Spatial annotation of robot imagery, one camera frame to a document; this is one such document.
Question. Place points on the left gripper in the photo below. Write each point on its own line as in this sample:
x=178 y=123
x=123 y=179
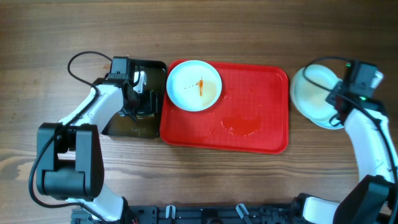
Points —
x=151 y=102

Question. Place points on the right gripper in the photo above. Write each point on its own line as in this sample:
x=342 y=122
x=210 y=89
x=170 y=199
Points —
x=338 y=89

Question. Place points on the white plate front smeared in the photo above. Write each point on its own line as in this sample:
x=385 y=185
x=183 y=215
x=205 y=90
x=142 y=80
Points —
x=310 y=99

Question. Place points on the white plate dotted sauce streak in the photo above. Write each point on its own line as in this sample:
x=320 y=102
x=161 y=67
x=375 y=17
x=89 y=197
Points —
x=194 y=85

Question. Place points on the white plate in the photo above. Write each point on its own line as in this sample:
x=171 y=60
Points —
x=327 y=122

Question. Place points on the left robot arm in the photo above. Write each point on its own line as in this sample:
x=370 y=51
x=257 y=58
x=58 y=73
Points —
x=69 y=163

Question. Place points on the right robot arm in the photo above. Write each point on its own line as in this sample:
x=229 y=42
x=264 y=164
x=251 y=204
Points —
x=374 y=199

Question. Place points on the black water tray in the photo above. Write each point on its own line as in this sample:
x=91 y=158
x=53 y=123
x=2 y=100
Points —
x=147 y=126

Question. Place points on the red serving tray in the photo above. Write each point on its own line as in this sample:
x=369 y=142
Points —
x=251 y=114

